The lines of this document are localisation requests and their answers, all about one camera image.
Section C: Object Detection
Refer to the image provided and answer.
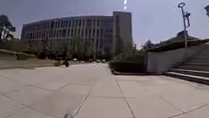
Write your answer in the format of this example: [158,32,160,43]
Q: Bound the dark trimmed hedge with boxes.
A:
[108,50,148,75]

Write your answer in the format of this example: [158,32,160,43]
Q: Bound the grey stone slab plaza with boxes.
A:
[0,58,209,118]

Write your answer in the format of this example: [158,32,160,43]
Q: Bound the row of trees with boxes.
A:
[23,34,112,62]

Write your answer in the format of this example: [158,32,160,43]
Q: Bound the large grey curved building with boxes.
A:
[19,7,135,62]

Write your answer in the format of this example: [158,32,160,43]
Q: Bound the low building with dark roof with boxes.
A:
[146,28,209,55]

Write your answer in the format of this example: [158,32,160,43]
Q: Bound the grass verge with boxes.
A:
[0,48,58,72]

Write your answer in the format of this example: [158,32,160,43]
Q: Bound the lamp pole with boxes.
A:
[175,1,193,50]

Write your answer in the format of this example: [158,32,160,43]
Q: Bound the wide grey stone steps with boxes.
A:
[164,38,209,88]

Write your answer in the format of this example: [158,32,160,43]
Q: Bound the dark tall tree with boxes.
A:
[0,13,17,44]

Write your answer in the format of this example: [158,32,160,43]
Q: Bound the grey concrete wall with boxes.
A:
[145,42,207,78]

